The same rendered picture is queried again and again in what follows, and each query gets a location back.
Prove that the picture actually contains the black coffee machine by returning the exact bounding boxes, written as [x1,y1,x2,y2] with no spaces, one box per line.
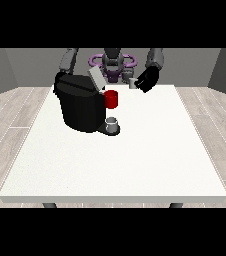
[52,71,121,137]

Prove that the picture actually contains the small grey coffee pod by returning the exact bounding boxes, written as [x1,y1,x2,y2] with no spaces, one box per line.
[128,77,138,90]

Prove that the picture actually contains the grey robot trunk purple rings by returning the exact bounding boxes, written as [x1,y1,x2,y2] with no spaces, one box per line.
[88,48,138,84]

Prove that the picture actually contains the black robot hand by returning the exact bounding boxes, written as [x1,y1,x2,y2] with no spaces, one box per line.
[134,65,160,94]

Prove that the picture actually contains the small grey cup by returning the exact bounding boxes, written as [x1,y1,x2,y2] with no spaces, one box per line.
[105,116,120,134]

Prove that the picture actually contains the pale grey machine lid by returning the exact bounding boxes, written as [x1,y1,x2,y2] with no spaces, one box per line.
[86,65,107,92]

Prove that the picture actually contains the red pod holder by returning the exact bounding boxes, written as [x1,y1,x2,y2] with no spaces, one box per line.
[104,89,119,110]

